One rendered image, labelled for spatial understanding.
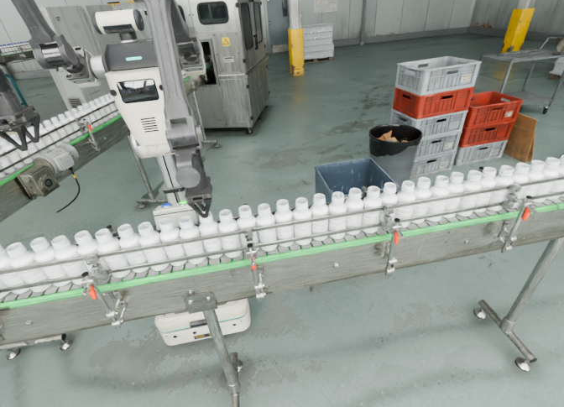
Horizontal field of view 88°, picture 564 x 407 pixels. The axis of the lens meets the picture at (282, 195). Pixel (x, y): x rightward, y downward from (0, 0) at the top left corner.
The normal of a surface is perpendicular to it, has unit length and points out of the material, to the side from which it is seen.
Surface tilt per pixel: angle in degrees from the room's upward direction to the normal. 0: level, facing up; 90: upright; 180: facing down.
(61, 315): 90
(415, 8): 90
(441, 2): 90
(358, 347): 0
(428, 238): 90
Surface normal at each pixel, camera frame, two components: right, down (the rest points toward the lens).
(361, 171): 0.18, 0.53
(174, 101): 0.12, 0.07
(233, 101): -0.14, 0.55
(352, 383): -0.07, -0.83
